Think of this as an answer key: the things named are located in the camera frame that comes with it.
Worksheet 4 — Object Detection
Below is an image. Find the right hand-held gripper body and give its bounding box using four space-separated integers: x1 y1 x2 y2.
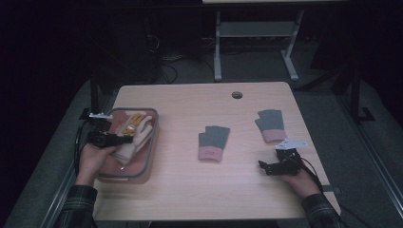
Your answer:
275 139 308 176

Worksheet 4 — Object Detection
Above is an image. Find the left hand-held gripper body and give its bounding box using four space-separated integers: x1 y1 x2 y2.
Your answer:
86 113 113 148

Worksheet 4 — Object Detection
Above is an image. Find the beige glove with orange fingers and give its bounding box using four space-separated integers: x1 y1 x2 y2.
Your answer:
111 115 155 166

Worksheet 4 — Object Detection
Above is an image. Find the beige glove with orange stripe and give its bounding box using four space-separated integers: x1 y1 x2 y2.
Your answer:
118 112 148 138

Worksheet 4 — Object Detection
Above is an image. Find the pink bin with grey rim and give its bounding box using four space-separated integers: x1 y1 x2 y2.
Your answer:
96 107 160 185

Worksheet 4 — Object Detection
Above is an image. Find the grey and pink fingerless glove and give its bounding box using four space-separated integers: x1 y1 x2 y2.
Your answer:
254 109 288 144
198 125 231 163

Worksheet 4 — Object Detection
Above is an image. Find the person's left hand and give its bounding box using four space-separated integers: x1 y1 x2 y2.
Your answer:
75 143 117 188

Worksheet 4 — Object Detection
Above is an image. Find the person's right hand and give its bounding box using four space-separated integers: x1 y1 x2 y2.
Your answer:
278 169 322 199

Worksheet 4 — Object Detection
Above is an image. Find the grey metal stand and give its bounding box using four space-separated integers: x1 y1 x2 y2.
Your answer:
213 9 305 83

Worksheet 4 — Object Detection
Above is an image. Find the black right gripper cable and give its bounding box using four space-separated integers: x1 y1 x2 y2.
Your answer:
297 156 369 228

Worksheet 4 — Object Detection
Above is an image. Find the black metal post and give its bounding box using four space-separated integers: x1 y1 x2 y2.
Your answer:
350 61 376 124
79 67 100 122

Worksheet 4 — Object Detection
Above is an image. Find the floor cables bundle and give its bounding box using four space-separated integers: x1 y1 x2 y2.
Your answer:
146 32 217 85

